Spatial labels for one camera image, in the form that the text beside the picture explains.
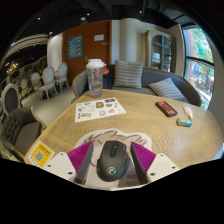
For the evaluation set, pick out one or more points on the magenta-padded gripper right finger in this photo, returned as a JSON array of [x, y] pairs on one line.
[[161, 165]]

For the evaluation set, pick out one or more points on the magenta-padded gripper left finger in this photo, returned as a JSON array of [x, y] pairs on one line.
[[60, 165]]

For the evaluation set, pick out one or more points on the black computer mouse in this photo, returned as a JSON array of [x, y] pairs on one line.
[[113, 161]]

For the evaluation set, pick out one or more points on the yellow square card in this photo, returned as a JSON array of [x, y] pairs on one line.
[[40, 154]]

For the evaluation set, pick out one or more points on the green and blue packet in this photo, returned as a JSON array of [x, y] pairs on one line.
[[184, 122]]

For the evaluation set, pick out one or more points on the grey tufted armchair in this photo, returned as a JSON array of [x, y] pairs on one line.
[[18, 130]]

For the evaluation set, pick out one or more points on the black box with red print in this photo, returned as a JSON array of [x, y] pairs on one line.
[[166, 109]]

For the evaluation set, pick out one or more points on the small white tube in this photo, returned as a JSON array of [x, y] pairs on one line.
[[188, 110]]

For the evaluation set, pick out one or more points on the white sticker sheet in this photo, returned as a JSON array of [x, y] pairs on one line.
[[100, 109]]

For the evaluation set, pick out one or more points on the flat striped cushion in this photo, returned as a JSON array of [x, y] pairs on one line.
[[166, 89]]

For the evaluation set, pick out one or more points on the oval back grey chair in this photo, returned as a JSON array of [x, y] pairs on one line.
[[11, 98]]

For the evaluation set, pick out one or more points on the white dining chairs group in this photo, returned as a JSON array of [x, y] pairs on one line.
[[48, 78]]

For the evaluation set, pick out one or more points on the grey curved sofa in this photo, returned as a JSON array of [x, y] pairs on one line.
[[156, 75]]

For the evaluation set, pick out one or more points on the clear shaker bottle white lid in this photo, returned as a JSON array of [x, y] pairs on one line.
[[95, 80]]

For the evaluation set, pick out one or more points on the square striped cushion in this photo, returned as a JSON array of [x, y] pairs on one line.
[[128, 74]]

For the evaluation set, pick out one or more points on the black bag with orange top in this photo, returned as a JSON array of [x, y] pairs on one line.
[[107, 80]]

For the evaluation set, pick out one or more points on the black framed window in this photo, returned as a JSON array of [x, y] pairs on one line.
[[200, 63]]

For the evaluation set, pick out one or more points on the arched glass door cabinet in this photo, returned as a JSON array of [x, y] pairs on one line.
[[161, 50]]

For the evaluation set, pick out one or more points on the brown wooden door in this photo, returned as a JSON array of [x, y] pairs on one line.
[[91, 50]]

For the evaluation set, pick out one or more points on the white door sign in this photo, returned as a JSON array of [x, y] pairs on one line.
[[99, 37]]

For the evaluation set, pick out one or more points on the blue wall poster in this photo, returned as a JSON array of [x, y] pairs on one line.
[[75, 46]]

